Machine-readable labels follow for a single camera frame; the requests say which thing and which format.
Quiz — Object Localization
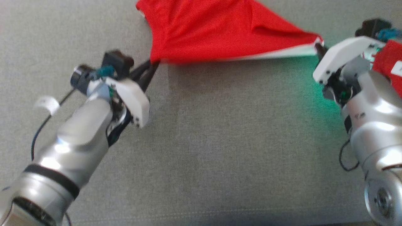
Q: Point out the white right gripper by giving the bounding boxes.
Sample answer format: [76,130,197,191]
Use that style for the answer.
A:
[312,35,387,106]

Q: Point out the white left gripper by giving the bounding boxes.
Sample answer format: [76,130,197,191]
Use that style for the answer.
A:
[70,60,161,129]

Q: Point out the red jersey with white trim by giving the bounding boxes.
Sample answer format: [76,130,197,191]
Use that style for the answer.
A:
[136,0,402,98]

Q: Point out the grey sofa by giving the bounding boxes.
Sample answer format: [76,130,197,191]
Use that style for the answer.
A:
[0,0,402,226]

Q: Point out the teal cable connector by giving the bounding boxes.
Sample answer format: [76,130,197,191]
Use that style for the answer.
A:
[377,28,402,41]
[94,65,114,78]

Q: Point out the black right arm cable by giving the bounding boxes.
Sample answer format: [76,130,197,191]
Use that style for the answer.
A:
[338,138,360,172]

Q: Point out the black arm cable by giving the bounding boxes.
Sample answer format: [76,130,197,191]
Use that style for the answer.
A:
[31,89,76,161]
[338,138,360,172]

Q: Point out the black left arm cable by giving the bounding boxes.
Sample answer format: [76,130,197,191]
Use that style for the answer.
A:
[31,89,76,161]

